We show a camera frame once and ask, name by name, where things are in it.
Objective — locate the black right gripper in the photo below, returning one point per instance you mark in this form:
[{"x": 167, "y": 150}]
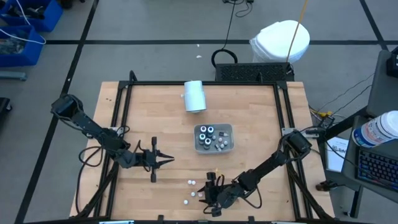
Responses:
[{"x": 219, "y": 196}]

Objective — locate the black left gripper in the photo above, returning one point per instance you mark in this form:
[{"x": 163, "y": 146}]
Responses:
[{"x": 149, "y": 159}]

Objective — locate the grey plastic bin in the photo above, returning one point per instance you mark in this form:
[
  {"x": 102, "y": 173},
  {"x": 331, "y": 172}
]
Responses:
[{"x": 214, "y": 152}]

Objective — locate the large green food coloring bottle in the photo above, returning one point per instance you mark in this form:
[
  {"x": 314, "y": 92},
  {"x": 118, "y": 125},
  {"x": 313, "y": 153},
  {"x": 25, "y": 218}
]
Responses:
[{"x": 202, "y": 137}]

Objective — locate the large black food coloring bottle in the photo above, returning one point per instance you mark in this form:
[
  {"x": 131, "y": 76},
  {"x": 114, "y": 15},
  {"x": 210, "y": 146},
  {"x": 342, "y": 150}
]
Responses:
[{"x": 207, "y": 142}]

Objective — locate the large purple food coloring bottle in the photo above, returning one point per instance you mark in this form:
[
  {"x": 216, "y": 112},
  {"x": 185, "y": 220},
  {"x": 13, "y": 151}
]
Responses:
[{"x": 203, "y": 128}]

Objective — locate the large blue food coloring bottle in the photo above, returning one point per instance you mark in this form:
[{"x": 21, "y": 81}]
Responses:
[{"x": 210, "y": 129}]

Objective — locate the small black food coloring bottle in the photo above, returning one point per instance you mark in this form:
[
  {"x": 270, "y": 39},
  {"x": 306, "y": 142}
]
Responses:
[{"x": 222, "y": 134}]

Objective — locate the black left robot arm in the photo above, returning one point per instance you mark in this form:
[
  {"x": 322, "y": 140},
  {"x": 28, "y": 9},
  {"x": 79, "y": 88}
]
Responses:
[{"x": 90, "y": 127}]

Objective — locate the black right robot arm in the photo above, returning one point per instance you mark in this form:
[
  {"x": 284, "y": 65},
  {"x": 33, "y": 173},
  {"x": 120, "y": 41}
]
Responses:
[{"x": 267, "y": 165}]

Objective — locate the white cylindrical lamp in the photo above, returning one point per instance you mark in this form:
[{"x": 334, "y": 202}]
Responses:
[{"x": 194, "y": 96}]

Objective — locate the silver aluminium extrusion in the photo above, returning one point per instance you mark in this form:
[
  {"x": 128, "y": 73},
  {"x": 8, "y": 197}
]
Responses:
[{"x": 116, "y": 222}]

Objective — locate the black perforated computer case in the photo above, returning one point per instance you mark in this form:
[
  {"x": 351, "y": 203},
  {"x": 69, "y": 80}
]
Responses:
[{"x": 248, "y": 72}]

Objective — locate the white paper sheet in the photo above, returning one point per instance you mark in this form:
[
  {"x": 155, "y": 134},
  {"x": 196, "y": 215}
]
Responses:
[{"x": 335, "y": 155}]

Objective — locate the dark grey desk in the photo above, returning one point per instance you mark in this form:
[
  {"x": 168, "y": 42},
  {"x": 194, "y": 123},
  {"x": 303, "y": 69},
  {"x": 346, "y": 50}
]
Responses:
[{"x": 349, "y": 165}]

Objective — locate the white bagged trash bin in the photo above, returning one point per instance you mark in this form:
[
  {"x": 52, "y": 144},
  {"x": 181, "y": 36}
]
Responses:
[{"x": 276, "y": 40}]

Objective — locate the black floor object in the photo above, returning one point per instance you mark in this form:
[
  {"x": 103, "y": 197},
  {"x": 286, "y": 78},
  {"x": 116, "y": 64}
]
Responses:
[{"x": 4, "y": 107}]

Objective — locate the blue storage bin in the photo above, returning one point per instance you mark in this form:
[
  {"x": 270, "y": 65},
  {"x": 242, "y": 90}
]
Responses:
[
  {"x": 29, "y": 56},
  {"x": 51, "y": 15}
]

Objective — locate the grey flat bar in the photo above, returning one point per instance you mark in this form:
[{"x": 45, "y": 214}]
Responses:
[{"x": 12, "y": 76}]

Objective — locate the black keyboard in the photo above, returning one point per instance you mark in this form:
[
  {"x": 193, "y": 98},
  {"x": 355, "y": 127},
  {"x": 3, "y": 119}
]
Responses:
[{"x": 379, "y": 168}]

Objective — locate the white wipes canister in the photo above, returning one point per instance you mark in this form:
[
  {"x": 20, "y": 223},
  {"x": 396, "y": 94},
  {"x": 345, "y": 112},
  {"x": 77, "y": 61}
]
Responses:
[{"x": 376, "y": 130}]

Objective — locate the grey cart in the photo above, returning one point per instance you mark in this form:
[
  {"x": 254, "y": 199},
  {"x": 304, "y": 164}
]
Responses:
[{"x": 382, "y": 93}]

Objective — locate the black box device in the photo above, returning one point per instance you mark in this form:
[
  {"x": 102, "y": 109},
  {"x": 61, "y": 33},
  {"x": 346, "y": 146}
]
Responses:
[{"x": 393, "y": 63}]

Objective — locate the black aluminium table frame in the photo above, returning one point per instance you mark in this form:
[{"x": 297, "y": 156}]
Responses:
[{"x": 155, "y": 83}]

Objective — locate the silver metal bracket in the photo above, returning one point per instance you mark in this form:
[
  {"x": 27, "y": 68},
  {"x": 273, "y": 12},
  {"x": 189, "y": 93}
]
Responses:
[{"x": 285, "y": 130}]

